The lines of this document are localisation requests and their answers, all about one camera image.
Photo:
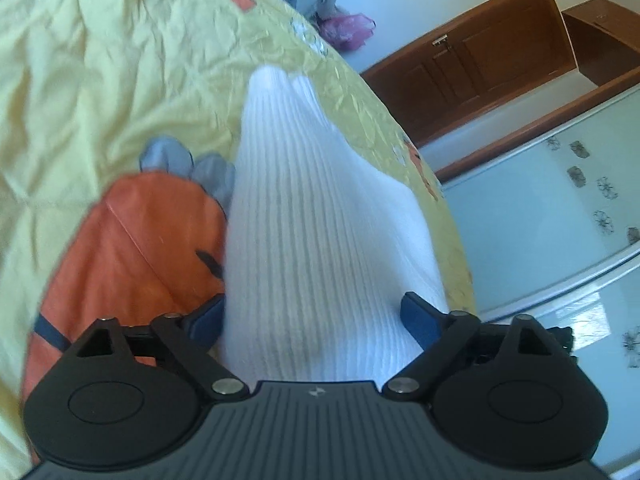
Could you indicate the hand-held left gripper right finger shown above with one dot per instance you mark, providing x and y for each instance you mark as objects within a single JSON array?
[{"x": 422, "y": 320}]

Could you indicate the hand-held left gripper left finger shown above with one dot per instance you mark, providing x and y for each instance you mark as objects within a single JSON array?
[{"x": 205, "y": 322}]

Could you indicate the white ribbed knit garment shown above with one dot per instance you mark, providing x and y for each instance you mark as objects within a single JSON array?
[{"x": 310, "y": 220}]

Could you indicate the yellow carrot print bedsheet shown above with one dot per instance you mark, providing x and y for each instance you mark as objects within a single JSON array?
[{"x": 125, "y": 85}]

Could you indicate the brown wooden door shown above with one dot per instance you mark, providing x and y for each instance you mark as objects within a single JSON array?
[{"x": 480, "y": 55}]

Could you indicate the pink plastic bag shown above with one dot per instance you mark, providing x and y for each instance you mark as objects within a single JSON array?
[{"x": 347, "y": 30}]

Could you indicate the brown wooden overhead cabinet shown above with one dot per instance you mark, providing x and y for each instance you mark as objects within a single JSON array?
[{"x": 605, "y": 40}]

